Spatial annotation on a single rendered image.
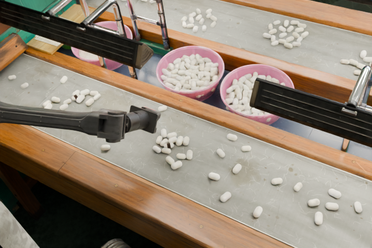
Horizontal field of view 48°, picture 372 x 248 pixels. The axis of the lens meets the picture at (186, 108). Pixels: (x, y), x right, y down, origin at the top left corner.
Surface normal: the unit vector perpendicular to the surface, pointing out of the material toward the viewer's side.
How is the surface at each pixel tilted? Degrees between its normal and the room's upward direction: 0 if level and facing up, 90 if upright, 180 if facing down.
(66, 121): 50
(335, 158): 0
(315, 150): 0
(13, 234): 90
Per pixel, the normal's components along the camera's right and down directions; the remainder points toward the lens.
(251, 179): -0.10, -0.67
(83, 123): -0.02, 0.13
